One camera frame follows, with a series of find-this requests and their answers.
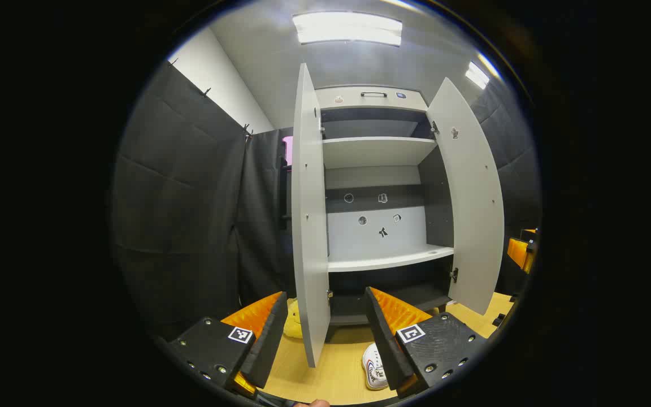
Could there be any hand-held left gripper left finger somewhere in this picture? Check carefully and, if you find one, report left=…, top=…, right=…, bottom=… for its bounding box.
left=168, top=291, right=289, bottom=396

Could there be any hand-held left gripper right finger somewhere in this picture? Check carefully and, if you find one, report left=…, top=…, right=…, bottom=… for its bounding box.
left=364, top=286, right=489, bottom=397

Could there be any white canvas shoe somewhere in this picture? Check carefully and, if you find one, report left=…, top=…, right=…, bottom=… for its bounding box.
left=362, top=342, right=389, bottom=391

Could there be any grey cabinet door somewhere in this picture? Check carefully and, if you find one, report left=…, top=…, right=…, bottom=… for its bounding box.
left=292, top=62, right=332, bottom=368
left=426, top=77, right=505, bottom=315

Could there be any grey shoe cabinet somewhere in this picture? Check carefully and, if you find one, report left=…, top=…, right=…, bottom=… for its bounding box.
left=314, top=85, right=456, bottom=343

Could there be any yellow plush toy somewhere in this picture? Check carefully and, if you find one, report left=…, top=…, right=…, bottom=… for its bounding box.
left=283, top=298, right=303, bottom=340

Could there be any black backdrop cloth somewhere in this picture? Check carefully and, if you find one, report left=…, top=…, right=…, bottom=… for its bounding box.
left=112, top=59, right=303, bottom=340
left=470, top=93, right=542, bottom=295

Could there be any small ceiling light panel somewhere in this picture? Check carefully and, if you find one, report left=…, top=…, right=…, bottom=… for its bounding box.
left=465, top=54, right=501, bottom=90

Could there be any large ceiling light panel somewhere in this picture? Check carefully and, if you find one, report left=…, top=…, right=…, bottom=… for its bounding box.
left=293, top=11, right=403, bottom=47

